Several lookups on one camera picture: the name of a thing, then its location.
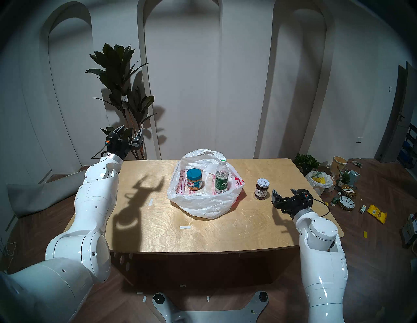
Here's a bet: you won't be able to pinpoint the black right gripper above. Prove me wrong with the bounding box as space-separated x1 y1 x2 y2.
271 188 314 216

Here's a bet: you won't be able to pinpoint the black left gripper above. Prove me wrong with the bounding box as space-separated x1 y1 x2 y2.
105 125 144 161

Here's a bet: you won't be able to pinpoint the dark jam jar white lid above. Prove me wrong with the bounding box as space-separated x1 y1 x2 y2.
254 178 270 200

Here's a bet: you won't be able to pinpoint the water bottle green label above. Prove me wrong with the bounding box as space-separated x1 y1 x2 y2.
215 157 229 194

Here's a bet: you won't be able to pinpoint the peanut butter jar blue lid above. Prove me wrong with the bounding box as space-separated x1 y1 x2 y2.
186 168 203 191

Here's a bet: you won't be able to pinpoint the white bin bag yellow contents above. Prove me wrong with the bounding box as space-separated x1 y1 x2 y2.
305 170 334 196

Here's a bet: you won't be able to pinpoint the white plastic bag red print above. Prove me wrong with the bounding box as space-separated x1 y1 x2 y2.
167 149 245 219

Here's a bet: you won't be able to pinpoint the small green bushy plant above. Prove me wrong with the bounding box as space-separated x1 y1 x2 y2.
295 154 321 175

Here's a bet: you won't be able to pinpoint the beige flower pot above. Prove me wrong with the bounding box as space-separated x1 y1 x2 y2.
331 156 348 176

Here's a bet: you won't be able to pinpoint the tall dark leafy plant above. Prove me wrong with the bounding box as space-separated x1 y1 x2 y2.
85 43 157 161

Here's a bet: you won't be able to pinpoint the light wooden table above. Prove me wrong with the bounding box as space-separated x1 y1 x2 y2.
64 159 345 255

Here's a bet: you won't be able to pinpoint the yellow snack packet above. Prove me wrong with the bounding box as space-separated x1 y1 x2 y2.
367 204 388 224

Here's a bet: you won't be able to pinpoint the grey rolled mat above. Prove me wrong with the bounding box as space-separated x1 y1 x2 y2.
7 162 114 218

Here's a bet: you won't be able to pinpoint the cardboard box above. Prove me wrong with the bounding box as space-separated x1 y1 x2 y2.
401 213 417 245

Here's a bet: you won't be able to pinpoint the dark shelf blue crates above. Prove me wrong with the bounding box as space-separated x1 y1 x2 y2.
398 124 417 170

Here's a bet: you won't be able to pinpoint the dark grey door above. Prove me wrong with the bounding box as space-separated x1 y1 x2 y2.
375 61 417 163

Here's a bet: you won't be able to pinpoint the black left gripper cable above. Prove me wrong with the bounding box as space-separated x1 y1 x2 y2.
92 143 109 160

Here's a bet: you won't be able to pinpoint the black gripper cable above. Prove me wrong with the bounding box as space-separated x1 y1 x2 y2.
312 199 330 218
92 143 109 160

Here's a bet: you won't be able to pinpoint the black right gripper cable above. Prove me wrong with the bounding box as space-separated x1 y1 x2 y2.
312 199 330 218

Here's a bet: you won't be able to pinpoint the grey metal robot base plate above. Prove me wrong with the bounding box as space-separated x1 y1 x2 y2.
152 291 269 323

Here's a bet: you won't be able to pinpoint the thin black floor cable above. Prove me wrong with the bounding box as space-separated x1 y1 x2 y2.
0 234 20 274

